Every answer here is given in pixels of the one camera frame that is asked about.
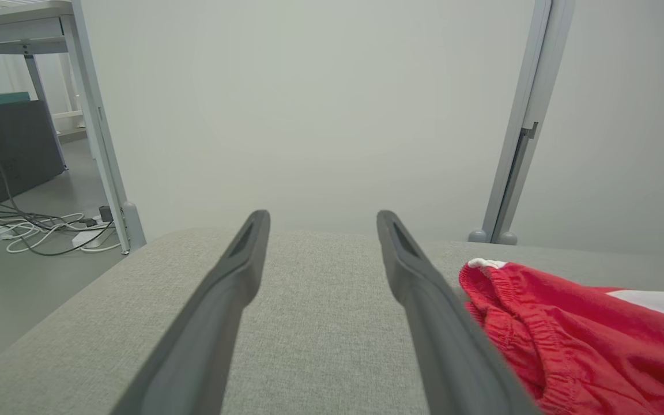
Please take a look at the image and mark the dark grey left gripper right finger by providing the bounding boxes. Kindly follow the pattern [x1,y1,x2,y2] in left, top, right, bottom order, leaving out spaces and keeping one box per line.
[376,209,543,415]

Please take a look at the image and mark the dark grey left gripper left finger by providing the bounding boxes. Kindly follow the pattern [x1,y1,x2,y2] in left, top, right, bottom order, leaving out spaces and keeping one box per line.
[110,209,271,415]

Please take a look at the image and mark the red basketball shorts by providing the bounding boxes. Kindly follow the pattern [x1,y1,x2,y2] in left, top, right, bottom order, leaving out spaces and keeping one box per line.
[459,258,664,415]

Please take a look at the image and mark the grey fabric padded table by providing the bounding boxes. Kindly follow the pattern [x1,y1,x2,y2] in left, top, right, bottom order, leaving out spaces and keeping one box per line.
[0,227,664,415]

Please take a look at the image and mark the dark grey box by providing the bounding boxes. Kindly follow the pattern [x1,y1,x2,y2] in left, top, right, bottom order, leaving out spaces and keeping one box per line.
[0,100,68,204]

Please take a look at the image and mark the white metal table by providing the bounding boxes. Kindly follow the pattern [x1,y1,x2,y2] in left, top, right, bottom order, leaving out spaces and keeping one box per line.
[0,0,97,169]

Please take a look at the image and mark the grey panel post foot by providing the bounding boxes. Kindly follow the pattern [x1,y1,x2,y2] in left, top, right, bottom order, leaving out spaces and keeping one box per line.
[121,201,148,252]

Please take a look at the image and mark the white floor cable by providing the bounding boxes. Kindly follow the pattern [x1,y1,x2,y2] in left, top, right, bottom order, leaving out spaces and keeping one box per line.
[0,134,123,255]

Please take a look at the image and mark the black floor cable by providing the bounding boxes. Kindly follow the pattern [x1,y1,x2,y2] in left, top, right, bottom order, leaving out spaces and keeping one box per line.
[0,135,115,258]

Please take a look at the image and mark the white panel edge post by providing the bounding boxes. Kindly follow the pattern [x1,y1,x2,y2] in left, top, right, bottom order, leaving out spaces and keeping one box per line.
[69,0,132,255]

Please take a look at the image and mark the grey partition post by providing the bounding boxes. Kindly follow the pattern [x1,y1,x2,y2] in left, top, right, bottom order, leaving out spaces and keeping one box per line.
[481,0,576,240]

